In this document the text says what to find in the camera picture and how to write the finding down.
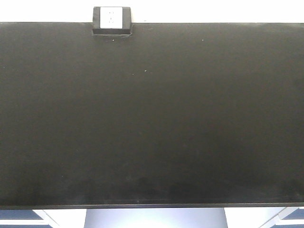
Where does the black benchtop power outlet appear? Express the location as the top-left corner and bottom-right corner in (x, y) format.
(92, 7), (133, 36)

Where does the blue cabinet under table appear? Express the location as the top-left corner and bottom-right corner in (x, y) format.
(0, 209), (60, 228)

